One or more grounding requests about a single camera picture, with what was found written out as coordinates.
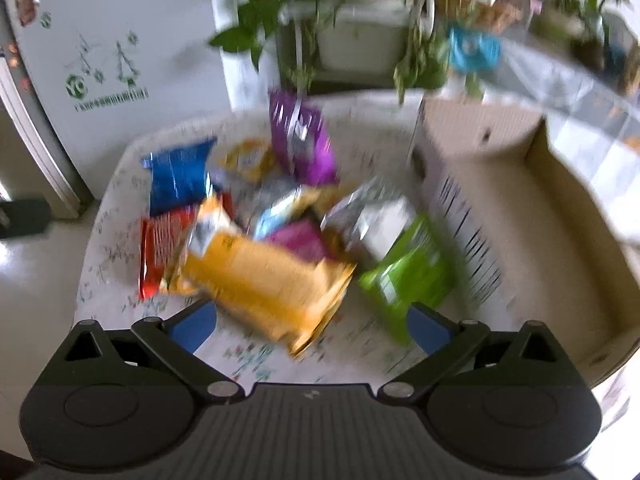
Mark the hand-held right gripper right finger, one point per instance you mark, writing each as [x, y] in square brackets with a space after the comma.
[430, 327]

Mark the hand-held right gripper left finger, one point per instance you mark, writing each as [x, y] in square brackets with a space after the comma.
[192, 325]

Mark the white planter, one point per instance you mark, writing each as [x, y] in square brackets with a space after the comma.
[360, 45]

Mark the wicker basket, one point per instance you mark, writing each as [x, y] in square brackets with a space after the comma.
[480, 10]

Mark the white and blue snack packet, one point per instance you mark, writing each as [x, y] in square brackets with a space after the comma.
[280, 212]

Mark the red snack packet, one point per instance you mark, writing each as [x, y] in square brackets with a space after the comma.
[160, 250]

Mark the floral tablecloth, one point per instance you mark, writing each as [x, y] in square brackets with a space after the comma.
[120, 240]

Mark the brown cardboard box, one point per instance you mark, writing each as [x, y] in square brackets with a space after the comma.
[525, 220]

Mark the dark object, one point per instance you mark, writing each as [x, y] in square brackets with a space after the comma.
[22, 217]

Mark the pink snack packet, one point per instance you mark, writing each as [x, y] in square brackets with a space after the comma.
[302, 240]

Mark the blue foil snack packet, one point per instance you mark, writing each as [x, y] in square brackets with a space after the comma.
[177, 175]

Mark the white freezer with green print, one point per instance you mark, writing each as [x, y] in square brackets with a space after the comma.
[125, 35]

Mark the green snack packet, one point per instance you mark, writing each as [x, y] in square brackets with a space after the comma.
[410, 280]

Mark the green trailing pothos plant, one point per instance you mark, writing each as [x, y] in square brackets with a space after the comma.
[270, 15]

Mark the purple snack packet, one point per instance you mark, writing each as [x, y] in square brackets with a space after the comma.
[305, 140]

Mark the large yellow snack packet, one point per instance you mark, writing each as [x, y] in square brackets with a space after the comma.
[260, 280]

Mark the silver foil snack packet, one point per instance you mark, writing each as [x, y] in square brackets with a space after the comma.
[370, 215]

